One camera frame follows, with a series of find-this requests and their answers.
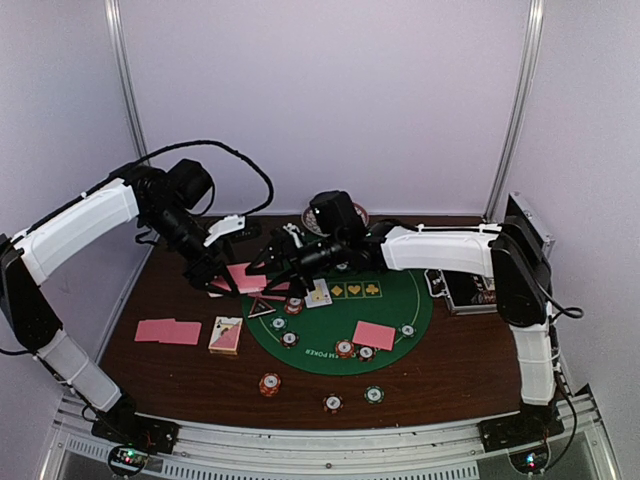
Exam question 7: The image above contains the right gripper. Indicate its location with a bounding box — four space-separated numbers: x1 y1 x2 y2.
247 231 347 297

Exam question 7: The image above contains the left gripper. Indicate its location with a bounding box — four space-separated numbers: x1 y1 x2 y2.
143 201 240 297

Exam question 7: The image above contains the red card pulled from deck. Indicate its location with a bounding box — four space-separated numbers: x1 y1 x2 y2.
248 282 290 302

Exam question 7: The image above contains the red 5 chip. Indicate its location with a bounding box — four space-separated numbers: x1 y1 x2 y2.
335 339 355 359
284 298 304 315

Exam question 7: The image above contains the red backed card deck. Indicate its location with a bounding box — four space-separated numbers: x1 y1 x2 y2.
208 262 268 298

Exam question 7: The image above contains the dealt red card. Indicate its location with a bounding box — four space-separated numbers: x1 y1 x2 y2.
159 322 202 346
134 319 175 343

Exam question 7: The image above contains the black triangular all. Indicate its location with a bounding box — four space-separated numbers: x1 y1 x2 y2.
247 298 276 319

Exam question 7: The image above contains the red orange chip stack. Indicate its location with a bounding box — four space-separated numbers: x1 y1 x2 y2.
259 373 281 397

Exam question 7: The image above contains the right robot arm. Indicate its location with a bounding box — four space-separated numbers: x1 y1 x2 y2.
246 190 559 442

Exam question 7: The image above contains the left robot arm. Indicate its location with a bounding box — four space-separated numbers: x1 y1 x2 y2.
1 160 247 444

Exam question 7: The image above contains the patterned saucer plate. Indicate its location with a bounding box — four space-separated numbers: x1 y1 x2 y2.
301 203 369 237

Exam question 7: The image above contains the green round poker mat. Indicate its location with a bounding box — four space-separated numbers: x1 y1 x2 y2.
247 269 434 376

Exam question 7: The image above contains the card deck box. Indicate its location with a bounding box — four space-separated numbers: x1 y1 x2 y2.
208 316 243 355

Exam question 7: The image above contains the aluminium poker case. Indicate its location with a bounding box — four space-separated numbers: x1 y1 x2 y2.
425 192 555 327

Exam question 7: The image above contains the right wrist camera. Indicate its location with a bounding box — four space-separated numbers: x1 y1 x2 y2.
282 223 305 249

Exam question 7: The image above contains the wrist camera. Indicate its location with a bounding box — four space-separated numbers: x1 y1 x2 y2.
282 223 305 249
203 215 262 247

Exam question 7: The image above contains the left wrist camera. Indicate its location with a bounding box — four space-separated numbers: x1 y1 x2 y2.
203 215 262 247

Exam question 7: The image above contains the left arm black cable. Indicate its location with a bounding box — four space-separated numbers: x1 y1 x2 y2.
134 140 275 216

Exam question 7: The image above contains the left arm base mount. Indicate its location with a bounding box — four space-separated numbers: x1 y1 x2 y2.
91 416 180 478

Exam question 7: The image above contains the aluminium front rail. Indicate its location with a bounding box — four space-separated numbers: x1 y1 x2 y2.
36 394 622 479

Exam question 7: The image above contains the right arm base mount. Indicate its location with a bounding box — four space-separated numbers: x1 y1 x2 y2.
478 414 564 475

